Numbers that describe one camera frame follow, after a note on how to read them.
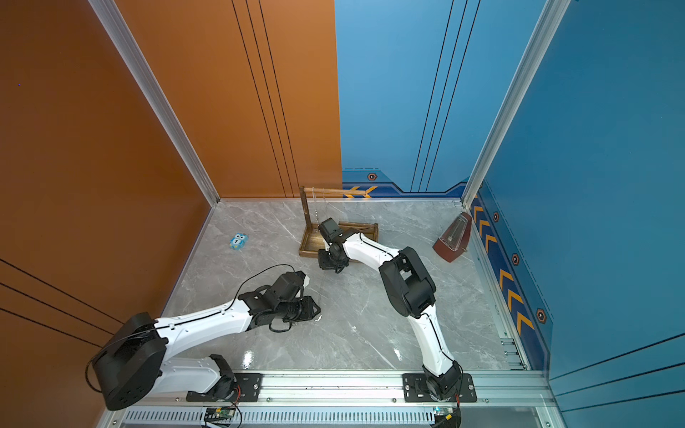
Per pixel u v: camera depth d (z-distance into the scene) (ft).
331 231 2.59
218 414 2.37
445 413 2.37
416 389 2.38
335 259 2.74
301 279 2.52
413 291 1.84
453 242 3.12
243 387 2.42
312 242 3.53
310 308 2.39
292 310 2.35
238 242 3.45
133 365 1.37
